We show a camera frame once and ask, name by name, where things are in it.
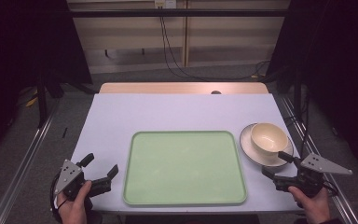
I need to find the white table cover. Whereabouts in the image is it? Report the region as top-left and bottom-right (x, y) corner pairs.
(70, 92), (304, 215)

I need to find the metal floor rail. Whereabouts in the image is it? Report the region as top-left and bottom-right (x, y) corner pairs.
(0, 101), (61, 224)
(279, 95), (358, 224)

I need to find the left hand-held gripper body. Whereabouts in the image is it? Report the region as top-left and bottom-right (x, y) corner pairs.
(53, 159), (113, 202)

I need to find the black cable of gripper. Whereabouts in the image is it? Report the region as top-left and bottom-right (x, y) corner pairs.
(49, 173), (63, 222)
(321, 179), (339, 198)

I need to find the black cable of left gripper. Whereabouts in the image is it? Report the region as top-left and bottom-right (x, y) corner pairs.
(49, 173), (63, 222)

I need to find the white power outlet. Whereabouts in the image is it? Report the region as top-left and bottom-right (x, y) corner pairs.
(154, 0), (178, 9)

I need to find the light green tray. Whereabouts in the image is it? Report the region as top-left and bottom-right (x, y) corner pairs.
(122, 130), (248, 207)

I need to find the wooden vertical post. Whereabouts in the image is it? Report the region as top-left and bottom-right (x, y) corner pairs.
(182, 0), (190, 68)

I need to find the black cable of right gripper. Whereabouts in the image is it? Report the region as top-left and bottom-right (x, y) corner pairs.
(321, 179), (339, 198)

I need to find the person's right hand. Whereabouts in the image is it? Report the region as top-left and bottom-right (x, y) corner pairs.
(287, 185), (331, 224)

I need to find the black horizontal bar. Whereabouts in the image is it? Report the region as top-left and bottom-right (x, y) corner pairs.
(69, 8), (291, 19)

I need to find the black metal stand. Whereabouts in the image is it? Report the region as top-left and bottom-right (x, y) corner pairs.
(36, 73), (49, 128)

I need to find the black curtain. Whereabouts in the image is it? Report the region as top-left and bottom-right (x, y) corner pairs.
(265, 0), (358, 171)
(0, 0), (93, 162)

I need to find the person's left hand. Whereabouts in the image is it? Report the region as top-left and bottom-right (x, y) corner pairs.
(56, 180), (93, 224)

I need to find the black wall cable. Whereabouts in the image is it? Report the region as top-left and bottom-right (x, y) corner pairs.
(158, 7), (272, 82)

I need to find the yellow floor item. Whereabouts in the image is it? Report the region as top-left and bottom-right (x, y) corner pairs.
(24, 89), (39, 108)

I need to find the white plate with dark rim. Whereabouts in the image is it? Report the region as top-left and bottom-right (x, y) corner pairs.
(239, 122), (295, 168)

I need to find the cream bowl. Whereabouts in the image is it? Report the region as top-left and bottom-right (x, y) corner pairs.
(250, 121), (290, 157)

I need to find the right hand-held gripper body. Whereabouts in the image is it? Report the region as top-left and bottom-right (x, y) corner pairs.
(273, 152), (353, 199)

